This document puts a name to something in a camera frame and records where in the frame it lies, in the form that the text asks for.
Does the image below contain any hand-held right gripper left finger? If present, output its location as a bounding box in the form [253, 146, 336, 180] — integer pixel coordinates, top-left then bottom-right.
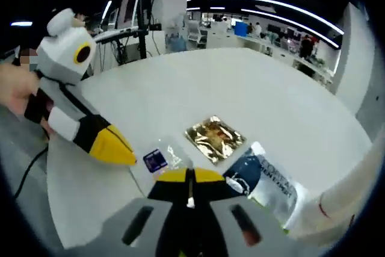
[98, 167, 193, 257]

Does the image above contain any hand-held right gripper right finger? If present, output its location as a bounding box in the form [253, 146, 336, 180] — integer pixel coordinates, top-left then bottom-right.
[191, 167, 288, 257]

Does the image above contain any small clear skincare sachet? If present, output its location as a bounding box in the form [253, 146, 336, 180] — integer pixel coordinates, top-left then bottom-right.
[142, 137, 195, 176]

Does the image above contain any navy silver skincare sachet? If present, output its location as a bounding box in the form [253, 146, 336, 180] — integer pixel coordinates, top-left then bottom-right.
[221, 140, 300, 232]

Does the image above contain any gold skincare sachet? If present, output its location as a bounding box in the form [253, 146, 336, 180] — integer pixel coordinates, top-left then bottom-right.
[183, 114, 248, 166]

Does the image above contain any white skincare tube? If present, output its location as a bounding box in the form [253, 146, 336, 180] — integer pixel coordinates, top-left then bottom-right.
[282, 132, 385, 240]

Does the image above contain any blue storage crate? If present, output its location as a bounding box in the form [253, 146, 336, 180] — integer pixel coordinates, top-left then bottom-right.
[234, 21, 249, 37]

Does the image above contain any person's left hand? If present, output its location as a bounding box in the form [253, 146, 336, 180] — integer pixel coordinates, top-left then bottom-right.
[0, 68, 57, 138]

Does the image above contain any black laptop stand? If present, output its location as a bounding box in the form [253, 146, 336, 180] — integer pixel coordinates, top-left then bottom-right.
[109, 13, 163, 66]

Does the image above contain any blue water jug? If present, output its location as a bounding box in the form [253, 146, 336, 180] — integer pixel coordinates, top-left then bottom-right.
[176, 34, 188, 52]
[166, 34, 178, 53]

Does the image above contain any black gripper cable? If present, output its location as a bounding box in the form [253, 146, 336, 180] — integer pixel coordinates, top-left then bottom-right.
[13, 145, 49, 200]

